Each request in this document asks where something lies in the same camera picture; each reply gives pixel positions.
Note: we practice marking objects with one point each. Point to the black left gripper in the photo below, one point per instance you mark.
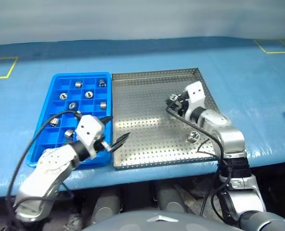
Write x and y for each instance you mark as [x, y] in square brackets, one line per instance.
[101, 145]

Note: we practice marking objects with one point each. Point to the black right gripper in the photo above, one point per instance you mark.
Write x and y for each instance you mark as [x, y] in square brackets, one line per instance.
[181, 106]

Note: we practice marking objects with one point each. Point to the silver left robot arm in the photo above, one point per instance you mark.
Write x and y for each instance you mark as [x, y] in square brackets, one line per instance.
[48, 166]

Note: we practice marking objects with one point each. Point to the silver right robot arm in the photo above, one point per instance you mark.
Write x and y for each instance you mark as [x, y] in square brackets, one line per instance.
[231, 138]

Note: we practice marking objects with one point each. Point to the blue compartment tray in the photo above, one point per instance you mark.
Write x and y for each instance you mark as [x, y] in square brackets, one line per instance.
[58, 109]

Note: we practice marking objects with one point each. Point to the perforated metal tray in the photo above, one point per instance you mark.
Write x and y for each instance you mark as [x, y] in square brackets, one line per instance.
[142, 96]

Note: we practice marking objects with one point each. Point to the blue plastic table cover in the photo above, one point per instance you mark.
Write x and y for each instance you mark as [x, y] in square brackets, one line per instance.
[241, 84]

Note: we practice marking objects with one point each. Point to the grey rounded cylinder shape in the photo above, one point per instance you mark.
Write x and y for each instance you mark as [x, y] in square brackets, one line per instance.
[107, 204]
[169, 201]

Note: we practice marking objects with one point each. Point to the grey robot torso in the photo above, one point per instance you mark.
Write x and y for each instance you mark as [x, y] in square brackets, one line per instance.
[157, 221]

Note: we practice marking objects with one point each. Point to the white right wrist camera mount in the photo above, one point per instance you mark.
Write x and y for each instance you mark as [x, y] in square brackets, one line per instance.
[195, 92]

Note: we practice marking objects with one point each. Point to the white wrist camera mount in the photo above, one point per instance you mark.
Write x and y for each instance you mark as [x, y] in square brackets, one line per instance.
[88, 127]
[195, 92]

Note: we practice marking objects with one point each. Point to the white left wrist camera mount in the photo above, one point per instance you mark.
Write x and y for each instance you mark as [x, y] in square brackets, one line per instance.
[88, 127]

